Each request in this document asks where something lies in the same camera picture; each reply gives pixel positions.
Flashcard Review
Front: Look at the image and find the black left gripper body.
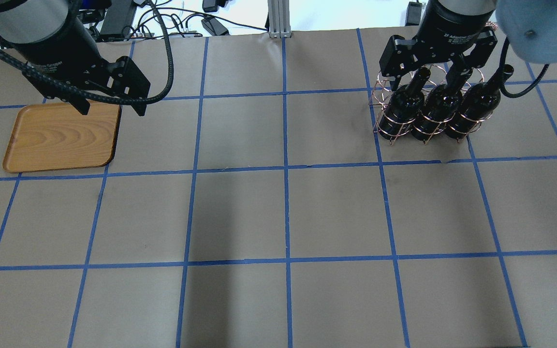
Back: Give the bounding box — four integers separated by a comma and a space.
12, 14, 126, 98

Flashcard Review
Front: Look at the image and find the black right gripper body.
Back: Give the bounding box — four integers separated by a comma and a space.
385, 0, 498, 70

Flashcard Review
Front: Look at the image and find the dark wine bottle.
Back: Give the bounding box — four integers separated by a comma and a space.
410, 82, 463, 144
444, 64, 513, 141
378, 67, 431, 141

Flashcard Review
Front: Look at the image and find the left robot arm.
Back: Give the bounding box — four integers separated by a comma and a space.
0, 0, 151, 116

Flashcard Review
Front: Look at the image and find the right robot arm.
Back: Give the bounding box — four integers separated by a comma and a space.
379, 0, 557, 90

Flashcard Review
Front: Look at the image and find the wooden tray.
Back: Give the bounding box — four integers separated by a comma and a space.
2, 102, 121, 173

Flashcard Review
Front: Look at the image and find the black power brick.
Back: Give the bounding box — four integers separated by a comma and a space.
99, 0, 137, 40

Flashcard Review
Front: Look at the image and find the black power adapter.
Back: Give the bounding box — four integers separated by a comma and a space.
201, 17, 230, 37

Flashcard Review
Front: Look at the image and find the copper wire bottle basket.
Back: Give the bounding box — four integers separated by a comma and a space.
369, 64, 484, 145

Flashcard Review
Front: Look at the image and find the black braided left cable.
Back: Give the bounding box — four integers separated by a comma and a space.
0, 0, 175, 105

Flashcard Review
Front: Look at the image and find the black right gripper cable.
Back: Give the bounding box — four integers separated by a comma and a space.
500, 39, 550, 99

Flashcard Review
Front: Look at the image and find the aluminium frame post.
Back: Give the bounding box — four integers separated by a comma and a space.
267, 0, 292, 38

